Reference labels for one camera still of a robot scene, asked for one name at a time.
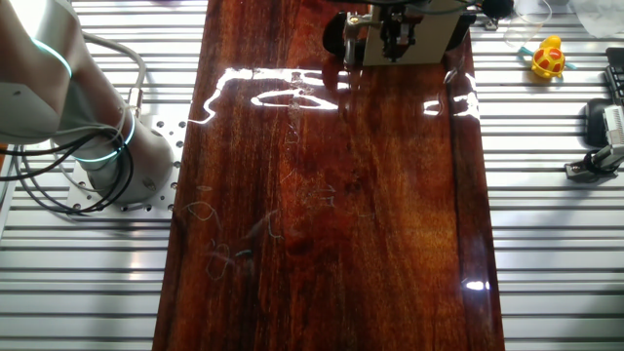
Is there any black cable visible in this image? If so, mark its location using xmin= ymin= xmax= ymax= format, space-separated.
xmin=9 ymin=130 xmax=136 ymax=216

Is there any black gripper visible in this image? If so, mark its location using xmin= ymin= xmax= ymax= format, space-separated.
xmin=378 ymin=3 xmax=416 ymax=63

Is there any teal stick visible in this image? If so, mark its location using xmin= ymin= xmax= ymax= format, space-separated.
xmin=517 ymin=45 xmax=577 ymax=70

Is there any white plastic bag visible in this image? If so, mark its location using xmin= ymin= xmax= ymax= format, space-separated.
xmin=568 ymin=0 xmax=624 ymax=39

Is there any yellow duck toy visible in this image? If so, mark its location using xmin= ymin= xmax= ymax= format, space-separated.
xmin=530 ymin=34 xmax=567 ymax=80

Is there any black keyboard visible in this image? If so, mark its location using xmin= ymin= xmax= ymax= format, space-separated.
xmin=604 ymin=47 xmax=624 ymax=106

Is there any clear plastic cup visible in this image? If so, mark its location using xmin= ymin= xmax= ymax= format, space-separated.
xmin=503 ymin=0 xmax=555 ymax=50

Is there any beige box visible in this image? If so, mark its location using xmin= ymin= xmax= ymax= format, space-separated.
xmin=362 ymin=0 xmax=465 ymax=67

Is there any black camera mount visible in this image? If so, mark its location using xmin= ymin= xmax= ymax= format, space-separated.
xmin=564 ymin=149 xmax=620 ymax=184

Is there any silver perforated base plate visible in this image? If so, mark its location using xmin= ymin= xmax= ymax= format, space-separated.
xmin=64 ymin=115 xmax=189 ymax=214

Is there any black mouse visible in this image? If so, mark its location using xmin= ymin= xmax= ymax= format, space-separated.
xmin=583 ymin=97 xmax=613 ymax=149

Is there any glossy wood-grain mat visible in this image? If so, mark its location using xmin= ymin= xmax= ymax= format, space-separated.
xmin=151 ymin=0 xmax=506 ymax=351

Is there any thick grey cable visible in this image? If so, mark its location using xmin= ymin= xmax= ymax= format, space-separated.
xmin=79 ymin=30 xmax=148 ymax=119

